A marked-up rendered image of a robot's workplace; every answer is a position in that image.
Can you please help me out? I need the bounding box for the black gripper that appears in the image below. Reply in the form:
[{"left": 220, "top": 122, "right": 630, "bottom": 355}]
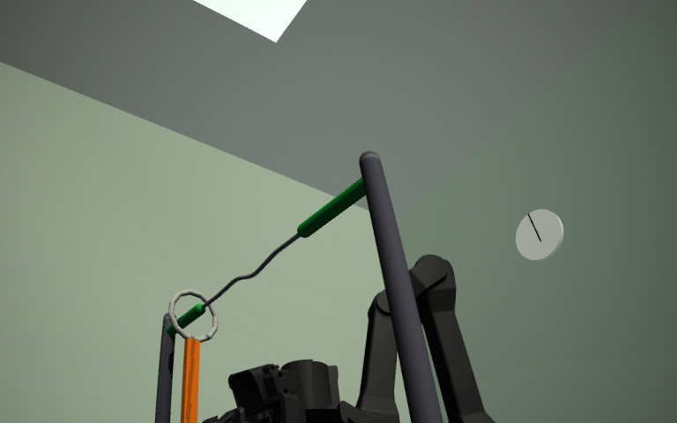
[{"left": 203, "top": 392, "right": 307, "bottom": 423}]

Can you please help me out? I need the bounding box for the grey loop with orange handle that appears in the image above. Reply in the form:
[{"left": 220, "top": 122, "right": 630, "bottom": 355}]
[{"left": 168, "top": 289, "right": 219, "bottom": 423}]

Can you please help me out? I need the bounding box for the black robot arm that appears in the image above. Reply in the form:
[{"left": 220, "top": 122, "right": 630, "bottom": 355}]
[{"left": 228, "top": 254, "right": 495, "bottom": 423}]

